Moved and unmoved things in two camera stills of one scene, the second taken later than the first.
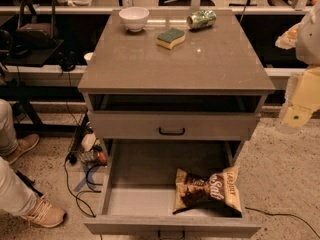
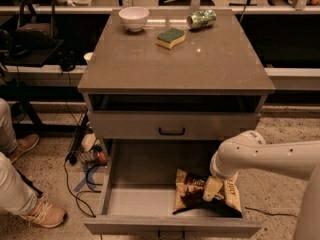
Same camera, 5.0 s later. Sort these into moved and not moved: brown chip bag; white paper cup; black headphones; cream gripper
Moved: cream gripper
Not moved: black headphones; white paper cup; brown chip bag
